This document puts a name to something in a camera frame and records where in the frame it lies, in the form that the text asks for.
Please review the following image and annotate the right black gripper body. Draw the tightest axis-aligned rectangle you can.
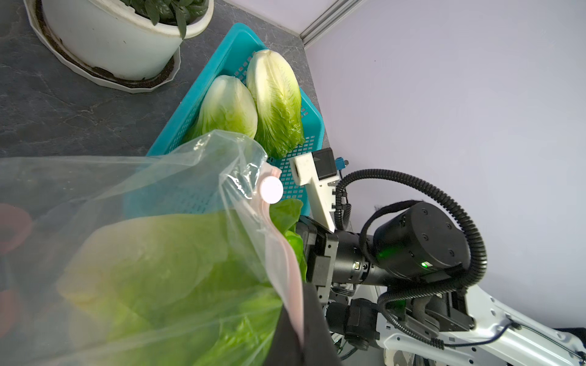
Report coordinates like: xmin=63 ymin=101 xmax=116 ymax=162
xmin=295 ymin=216 xmax=380 ymax=350

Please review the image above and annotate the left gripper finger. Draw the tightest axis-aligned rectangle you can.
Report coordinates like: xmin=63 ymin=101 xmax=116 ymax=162
xmin=263 ymin=283 xmax=341 ymax=366

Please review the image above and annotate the chinese cabbage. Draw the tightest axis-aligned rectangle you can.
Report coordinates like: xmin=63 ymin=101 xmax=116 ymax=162
xmin=56 ymin=210 xmax=282 ymax=365
xmin=183 ymin=76 xmax=258 ymax=143
xmin=246 ymin=50 xmax=305 ymax=160

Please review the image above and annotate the clear pink-dotted zipper bag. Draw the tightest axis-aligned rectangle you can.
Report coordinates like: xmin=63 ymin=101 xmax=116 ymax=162
xmin=1 ymin=131 xmax=305 ymax=365

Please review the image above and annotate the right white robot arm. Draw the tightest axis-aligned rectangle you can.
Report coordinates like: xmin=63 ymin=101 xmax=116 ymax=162
xmin=298 ymin=169 xmax=585 ymax=365

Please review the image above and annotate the teal plastic basket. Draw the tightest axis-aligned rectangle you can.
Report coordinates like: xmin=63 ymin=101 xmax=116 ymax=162
xmin=123 ymin=23 xmax=325 ymax=219

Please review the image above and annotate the potted green plant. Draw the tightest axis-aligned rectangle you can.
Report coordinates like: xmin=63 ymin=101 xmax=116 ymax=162
xmin=24 ymin=1 xmax=215 ymax=94

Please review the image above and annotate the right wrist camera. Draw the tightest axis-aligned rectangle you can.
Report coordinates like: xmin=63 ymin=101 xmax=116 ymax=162
xmin=288 ymin=147 xmax=347 ymax=233

